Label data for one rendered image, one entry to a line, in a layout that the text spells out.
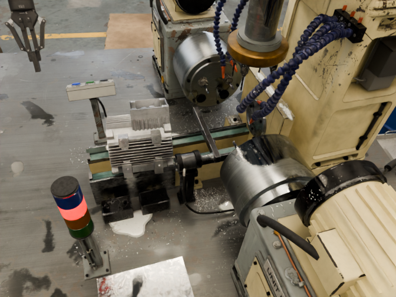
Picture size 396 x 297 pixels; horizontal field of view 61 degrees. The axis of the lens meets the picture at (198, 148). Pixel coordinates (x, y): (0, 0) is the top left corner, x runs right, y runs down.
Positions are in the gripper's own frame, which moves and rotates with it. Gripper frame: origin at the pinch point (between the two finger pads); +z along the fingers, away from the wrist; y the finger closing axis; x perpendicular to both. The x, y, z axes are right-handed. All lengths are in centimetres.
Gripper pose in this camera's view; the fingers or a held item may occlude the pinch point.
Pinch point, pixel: (35, 61)
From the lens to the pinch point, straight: 132.7
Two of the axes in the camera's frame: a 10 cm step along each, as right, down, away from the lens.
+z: 0.8, 9.3, 3.6
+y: 9.5, -1.7, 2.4
